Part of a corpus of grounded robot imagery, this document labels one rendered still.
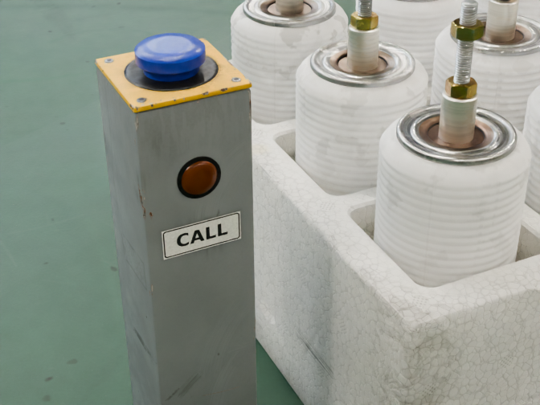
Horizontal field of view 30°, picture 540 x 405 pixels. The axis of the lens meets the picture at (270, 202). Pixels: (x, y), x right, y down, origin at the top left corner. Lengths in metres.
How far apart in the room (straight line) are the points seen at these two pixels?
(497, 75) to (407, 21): 0.12
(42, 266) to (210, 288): 0.37
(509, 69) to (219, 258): 0.27
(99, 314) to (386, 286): 0.35
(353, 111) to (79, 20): 0.85
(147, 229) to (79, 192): 0.50
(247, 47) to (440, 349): 0.31
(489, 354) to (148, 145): 0.26
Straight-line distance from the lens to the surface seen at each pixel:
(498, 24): 0.79
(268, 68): 0.80
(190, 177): 0.57
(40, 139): 1.19
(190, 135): 0.56
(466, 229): 0.63
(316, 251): 0.69
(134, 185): 0.58
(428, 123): 0.66
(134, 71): 0.58
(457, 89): 0.63
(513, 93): 0.77
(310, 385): 0.78
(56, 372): 0.85
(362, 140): 0.71
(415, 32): 0.85
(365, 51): 0.72
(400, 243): 0.65
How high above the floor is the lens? 0.56
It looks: 33 degrees down
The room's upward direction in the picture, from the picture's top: 1 degrees counter-clockwise
